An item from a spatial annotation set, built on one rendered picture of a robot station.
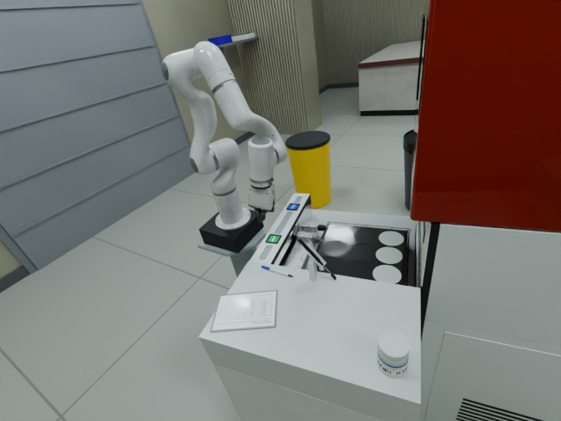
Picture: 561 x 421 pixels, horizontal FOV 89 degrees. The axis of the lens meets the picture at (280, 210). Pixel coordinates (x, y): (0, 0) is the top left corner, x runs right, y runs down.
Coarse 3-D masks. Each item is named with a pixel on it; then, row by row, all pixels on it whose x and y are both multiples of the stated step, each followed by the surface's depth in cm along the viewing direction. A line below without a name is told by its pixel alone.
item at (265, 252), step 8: (296, 200) 151; (304, 200) 149; (280, 216) 140; (288, 216) 139; (296, 216) 137; (280, 224) 135; (288, 224) 133; (272, 232) 130; (280, 232) 130; (264, 240) 126; (280, 240) 124; (264, 248) 121; (272, 248) 120; (256, 256) 118; (264, 256) 117; (272, 256) 116
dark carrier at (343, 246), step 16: (336, 224) 137; (336, 240) 128; (352, 240) 126; (368, 240) 124; (336, 256) 119; (352, 256) 117; (368, 256) 116; (336, 272) 111; (352, 272) 110; (368, 272) 109
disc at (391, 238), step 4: (384, 232) 127; (388, 232) 126; (392, 232) 126; (396, 232) 125; (380, 236) 125; (384, 236) 124; (388, 236) 124; (392, 236) 123; (396, 236) 123; (400, 236) 123; (380, 240) 123; (384, 240) 123; (388, 240) 122; (392, 240) 122; (396, 240) 121; (400, 240) 121; (388, 244) 120; (392, 244) 120; (396, 244) 119
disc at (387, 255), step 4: (380, 248) 119; (384, 248) 118; (388, 248) 118; (392, 248) 117; (376, 252) 117; (380, 252) 117; (384, 252) 116; (388, 252) 116; (392, 252) 116; (396, 252) 115; (400, 252) 115; (380, 256) 115; (384, 256) 114; (388, 256) 114; (392, 256) 114; (396, 256) 113; (400, 256) 113; (380, 260) 113; (384, 260) 113; (388, 260) 112; (392, 260) 112; (396, 260) 112; (400, 260) 111
